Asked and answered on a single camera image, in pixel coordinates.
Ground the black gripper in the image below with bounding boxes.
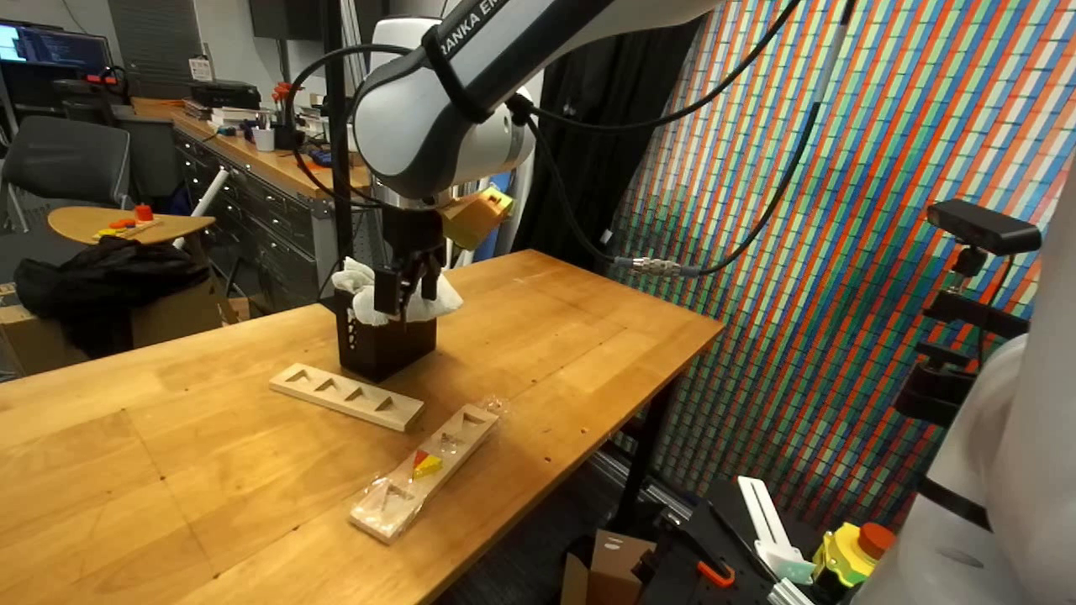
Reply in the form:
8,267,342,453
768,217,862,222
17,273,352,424
380,210,443,295

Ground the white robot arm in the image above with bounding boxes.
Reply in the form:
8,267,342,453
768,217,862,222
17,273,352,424
352,0,717,283

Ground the black box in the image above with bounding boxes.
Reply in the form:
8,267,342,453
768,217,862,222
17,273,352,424
336,310,438,384

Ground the cardboard box under table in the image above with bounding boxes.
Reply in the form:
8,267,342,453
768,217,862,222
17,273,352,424
557,529,655,605

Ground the plain wooden puzzle board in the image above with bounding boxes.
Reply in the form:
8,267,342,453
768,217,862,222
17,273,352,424
271,362,425,433

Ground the red yellow triangle piece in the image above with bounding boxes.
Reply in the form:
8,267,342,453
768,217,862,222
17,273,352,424
411,450,443,478

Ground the black vertical pole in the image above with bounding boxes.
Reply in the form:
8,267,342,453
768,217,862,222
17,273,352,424
320,0,356,340

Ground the wooden puzzle board with triangle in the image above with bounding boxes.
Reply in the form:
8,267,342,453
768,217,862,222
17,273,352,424
349,405,498,543

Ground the round wooden stool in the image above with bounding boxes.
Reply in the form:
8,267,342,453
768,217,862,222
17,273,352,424
47,204,213,246

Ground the black bag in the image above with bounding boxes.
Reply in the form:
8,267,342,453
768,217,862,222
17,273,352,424
15,237,209,361

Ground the grey office chair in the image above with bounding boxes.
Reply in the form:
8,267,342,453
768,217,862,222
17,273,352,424
3,114,130,233

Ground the yellow emergency stop button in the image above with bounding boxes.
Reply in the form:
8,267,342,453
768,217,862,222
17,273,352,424
813,520,895,587

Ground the black camera on stand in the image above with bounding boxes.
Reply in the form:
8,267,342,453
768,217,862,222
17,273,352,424
895,199,1042,426

